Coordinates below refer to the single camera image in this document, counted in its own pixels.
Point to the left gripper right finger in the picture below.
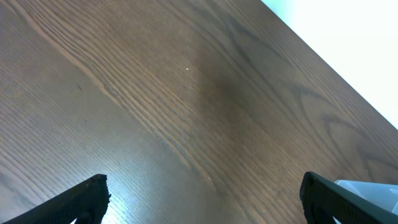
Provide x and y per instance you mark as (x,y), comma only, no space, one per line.
(326,202)

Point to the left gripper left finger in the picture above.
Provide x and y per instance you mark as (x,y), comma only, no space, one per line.
(87,202)

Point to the clear plastic storage container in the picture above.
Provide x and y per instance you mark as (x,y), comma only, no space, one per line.
(382,195)

